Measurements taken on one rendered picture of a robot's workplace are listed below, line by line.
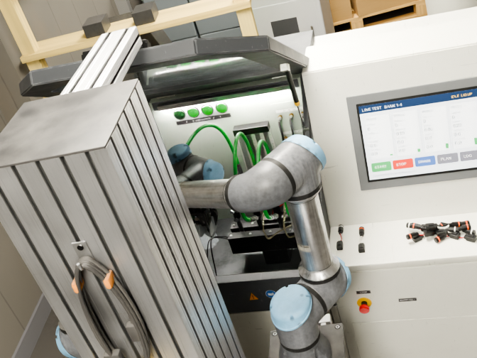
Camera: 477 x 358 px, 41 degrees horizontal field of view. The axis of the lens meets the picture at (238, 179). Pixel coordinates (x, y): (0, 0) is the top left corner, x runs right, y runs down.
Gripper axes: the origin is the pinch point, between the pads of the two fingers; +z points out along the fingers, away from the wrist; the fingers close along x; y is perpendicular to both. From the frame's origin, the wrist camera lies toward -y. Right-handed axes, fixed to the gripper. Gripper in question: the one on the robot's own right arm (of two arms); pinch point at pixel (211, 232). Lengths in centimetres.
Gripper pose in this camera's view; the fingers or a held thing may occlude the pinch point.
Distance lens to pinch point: 213.7
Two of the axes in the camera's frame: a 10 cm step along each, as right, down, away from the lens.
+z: 2.6, 8.1, 5.3
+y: -1.5, 5.8, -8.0
